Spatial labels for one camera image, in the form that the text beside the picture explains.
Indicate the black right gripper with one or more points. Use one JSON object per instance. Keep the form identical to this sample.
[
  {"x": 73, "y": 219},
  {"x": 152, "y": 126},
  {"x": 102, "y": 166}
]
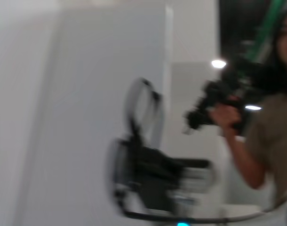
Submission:
[{"x": 153, "y": 179}]

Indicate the black glasses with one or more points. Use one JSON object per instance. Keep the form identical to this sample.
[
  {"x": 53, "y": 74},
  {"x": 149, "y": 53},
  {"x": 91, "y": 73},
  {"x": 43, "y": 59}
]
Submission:
[{"x": 133, "y": 124}]

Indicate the black handheld teleoperation controller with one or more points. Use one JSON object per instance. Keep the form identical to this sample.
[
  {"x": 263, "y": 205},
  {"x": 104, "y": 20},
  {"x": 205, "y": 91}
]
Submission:
[{"x": 218, "y": 91}]

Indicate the person right forearm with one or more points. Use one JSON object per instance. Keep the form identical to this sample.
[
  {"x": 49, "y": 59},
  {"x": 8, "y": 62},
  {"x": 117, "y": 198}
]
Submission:
[{"x": 247, "y": 164}]

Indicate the person right hand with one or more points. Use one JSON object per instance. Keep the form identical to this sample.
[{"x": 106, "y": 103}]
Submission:
[{"x": 225, "y": 115}]

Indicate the bright ceiling light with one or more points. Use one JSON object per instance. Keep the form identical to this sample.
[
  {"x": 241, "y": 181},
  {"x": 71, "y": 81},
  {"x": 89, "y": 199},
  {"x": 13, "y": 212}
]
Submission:
[
  {"x": 218, "y": 63},
  {"x": 252, "y": 107}
]

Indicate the person in olive shirt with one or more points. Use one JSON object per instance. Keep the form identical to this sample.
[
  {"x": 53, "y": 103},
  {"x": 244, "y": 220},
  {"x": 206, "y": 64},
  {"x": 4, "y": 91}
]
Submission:
[{"x": 275, "y": 141}]

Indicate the green metal beam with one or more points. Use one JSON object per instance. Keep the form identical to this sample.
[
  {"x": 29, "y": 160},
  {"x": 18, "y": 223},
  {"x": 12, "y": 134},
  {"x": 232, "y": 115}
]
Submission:
[{"x": 265, "y": 28}]

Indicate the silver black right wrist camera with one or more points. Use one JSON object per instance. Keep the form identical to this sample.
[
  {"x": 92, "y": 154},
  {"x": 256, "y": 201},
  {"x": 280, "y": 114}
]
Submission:
[{"x": 197, "y": 176}]

